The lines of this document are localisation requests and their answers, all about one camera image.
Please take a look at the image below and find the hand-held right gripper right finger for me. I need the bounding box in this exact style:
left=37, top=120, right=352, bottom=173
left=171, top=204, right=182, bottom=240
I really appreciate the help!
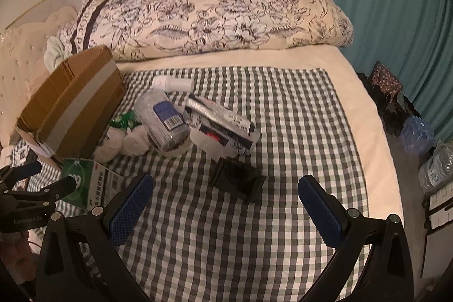
left=297, top=175, right=414, bottom=302

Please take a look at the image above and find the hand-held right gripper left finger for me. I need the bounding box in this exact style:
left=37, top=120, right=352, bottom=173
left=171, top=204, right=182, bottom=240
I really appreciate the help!
left=35, top=172, right=156, bottom=302

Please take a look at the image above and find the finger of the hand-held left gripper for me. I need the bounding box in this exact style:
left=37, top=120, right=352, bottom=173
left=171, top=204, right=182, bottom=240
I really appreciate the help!
left=0, top=160, right=43, bottom=183
left=10, top=176, right=78, bottom=209

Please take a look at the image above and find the green and white carded pack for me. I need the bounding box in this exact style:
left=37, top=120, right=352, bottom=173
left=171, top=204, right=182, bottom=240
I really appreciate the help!
left=60, top=158, right=132, bottom=211

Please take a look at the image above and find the brown cardboard box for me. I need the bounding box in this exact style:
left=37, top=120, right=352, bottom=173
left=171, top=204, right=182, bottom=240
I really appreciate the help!
left=15, top=45, right=126, bottom=170

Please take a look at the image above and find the clear jar with blue label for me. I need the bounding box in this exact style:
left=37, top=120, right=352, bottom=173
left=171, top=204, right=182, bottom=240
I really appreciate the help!
left=134, top=90, right=192, bottom=150

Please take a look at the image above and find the black plastic holder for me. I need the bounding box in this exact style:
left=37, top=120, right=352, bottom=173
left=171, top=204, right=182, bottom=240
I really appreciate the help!
left=208, top=157, right=267, bottom=202

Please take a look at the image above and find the green foil packet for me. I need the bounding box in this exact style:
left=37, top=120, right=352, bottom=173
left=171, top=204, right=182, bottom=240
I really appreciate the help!
left=109, top=111, right=142, bottom=131

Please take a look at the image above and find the cream tufted headboard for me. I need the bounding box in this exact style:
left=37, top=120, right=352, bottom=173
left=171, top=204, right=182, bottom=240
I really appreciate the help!
left=0, top=7, right=78, bottom=147

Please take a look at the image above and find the green checked cloth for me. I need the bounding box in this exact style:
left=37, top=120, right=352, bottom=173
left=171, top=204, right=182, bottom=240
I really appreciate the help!
left=10, top=66, right=369, bottom=302

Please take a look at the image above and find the white printed packet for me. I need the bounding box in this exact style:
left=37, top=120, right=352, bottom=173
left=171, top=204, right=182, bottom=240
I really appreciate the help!
left=189, top=111, right=260, bottom=161

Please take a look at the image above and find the pale green cloth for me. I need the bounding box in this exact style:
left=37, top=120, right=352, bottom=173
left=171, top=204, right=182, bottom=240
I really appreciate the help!
left=43, top=36, right=76, bottom=71

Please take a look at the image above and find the white slatted crate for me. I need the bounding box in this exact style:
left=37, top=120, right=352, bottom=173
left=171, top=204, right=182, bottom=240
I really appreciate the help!
left=423, top=182, right=453, bottom=228

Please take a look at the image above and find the dark cloth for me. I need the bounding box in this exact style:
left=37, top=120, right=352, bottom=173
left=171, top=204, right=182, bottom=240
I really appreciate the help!
left=375, top=90, right=422, bottom=136

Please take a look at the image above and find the pack of clear bottles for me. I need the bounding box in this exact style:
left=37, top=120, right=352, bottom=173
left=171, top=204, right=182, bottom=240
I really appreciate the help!
left=418, top=141, right=453, bottom=196

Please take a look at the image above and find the silver tube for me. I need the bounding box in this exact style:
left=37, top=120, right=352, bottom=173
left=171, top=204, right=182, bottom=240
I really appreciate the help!
left=187, top=95, right=256, bottom=134

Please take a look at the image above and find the white plastic bottle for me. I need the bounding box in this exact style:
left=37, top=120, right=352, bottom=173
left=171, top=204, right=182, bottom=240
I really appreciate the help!
left=152, top=76, right=195, bottom=92

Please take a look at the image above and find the dotted dark bag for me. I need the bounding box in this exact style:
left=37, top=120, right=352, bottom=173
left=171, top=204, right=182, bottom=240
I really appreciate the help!
left=368, top=61, right=404, bottom=101

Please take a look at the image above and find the teal curtain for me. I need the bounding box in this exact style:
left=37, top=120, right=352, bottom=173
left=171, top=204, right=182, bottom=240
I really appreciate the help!
left=301, top=0, right=453, bottom=147

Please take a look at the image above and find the floral cream duvet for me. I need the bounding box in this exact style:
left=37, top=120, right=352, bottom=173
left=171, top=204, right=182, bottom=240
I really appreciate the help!
left=102, top=0, right=355, bottom=60

